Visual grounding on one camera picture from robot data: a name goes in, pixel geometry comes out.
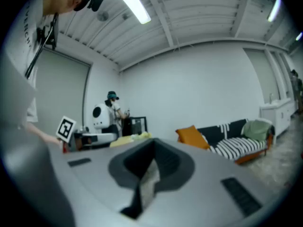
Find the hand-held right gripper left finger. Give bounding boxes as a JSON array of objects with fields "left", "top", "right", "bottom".
[{"left": 108, "top": 138, "right": 156, "bottom": 219}]

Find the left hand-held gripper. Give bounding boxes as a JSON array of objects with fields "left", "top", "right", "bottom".
[{"left": 56, "top": 115, "right": 77, "bottom": 153}]

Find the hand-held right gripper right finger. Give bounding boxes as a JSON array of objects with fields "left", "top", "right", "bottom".
[{"left": 153, "top": 138, "right": 196, "bottom": 192}]

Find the orange cushion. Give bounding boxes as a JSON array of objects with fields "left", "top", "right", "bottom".
[{"left": 175, "top": 125, "right": 211, "bottom": 150}]

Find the person's left forearm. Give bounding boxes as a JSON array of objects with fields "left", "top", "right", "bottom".
[{"left": 23, "top": 121, "right": 62, "bottom": 147}]

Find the round yellow table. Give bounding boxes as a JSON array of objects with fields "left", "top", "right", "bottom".
[{"left": 110, "top": 136, "right": 143, "bottom": 148}]

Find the black framed cabinet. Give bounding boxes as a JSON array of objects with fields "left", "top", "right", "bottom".
[{"left": 122, "top": 116, "right": 148, "bottom": 137}]

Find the grey roller blind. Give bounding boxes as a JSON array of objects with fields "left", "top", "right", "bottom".
[
  {"left": 30, "top": 47, "right": 92, "bottom": 137},
  {"left": 243, "top": 48, "right": 281, "bottom": 104}
]

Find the black white patterned sofa cover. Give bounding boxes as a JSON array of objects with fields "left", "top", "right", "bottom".
[{"left": 197, "top": 119, "right": 273, "bottom": 161}]

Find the orange sofa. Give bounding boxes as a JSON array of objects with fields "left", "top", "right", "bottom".
[{"left": 234, "top": 132, "right": 274, "bottom": 165}]

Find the green knitted blanket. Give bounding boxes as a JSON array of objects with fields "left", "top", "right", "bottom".
[{"left": 241, "top": 118, "right": 275, "bottom": 143}]

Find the person's white t-shirt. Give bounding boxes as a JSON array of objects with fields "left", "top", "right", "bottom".
[{"left": 7, "top": 0, "right": 60, "bottom": 124}]

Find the white cabinet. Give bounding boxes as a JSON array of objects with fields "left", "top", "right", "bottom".
[{"left": 259, "top": 97, "right": 296, "bottom": 138}]

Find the black neck strap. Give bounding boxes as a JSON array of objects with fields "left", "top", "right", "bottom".
[{"left": 24, "top": 12, "right": 59, "bottom": 79}]

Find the black head camera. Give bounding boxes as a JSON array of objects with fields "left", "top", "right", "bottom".
[{"left": 87, "top": 0, "right": 107, "bottom": 12}]

